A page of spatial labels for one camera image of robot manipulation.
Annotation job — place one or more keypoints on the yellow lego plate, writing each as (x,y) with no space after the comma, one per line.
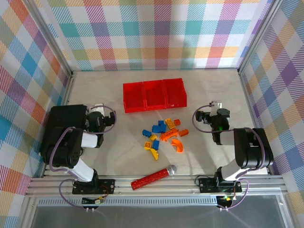
(169,123)

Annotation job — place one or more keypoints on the long orange lego beam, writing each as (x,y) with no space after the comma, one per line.
(169,135)

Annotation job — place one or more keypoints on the blue lego brick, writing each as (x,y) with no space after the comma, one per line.
(155,144)
(162,126)
(146,133)
(156,128)

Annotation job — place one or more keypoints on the yellow lego with round stud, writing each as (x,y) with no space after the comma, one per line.
(148,145)

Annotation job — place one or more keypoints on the yellow curved lego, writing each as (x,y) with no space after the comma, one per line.
(154,154)

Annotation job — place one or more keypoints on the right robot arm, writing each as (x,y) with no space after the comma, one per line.
(249,147)

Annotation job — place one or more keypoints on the black hard case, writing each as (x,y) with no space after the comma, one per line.
(66,116)

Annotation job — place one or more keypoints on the red toy microphone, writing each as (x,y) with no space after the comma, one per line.
(152,178)

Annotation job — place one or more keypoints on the right connector board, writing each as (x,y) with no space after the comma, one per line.
(225,200)

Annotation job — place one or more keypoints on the connector board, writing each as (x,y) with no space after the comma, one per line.
(93,201)
(225,200)

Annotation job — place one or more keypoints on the left connector board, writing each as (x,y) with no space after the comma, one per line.
(93,201)

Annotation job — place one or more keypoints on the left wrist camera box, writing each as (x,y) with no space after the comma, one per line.
(99,108)

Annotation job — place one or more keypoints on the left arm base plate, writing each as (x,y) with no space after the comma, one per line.
(107,185)

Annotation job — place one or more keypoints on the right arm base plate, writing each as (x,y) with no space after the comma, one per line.
(206,185)

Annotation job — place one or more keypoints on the aluminium front rail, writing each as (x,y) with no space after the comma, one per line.
(166,187)

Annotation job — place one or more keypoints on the aluminium right corner post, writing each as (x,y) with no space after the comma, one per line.
(259,35)

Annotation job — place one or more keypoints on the aluminium corner post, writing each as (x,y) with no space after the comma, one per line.
(52,38)
(259,35)

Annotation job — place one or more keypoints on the aluminium left corner post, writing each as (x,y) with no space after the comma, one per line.
(52,38)

